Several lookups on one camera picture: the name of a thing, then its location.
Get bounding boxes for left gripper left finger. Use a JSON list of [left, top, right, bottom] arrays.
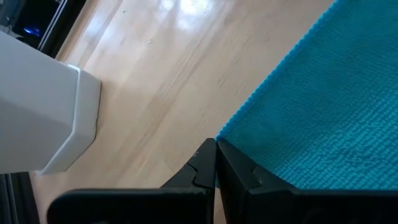
[[160, 138, 218, 224]]

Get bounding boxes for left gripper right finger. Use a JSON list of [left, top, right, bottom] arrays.
[[216, 138, 398, 224]]

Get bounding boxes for white hexagonal plant pot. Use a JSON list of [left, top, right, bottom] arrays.
[[0, 30, 103, 175]]

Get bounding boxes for teal microfiber towel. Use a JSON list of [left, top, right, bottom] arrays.
[[216, 0, 398, 190]]

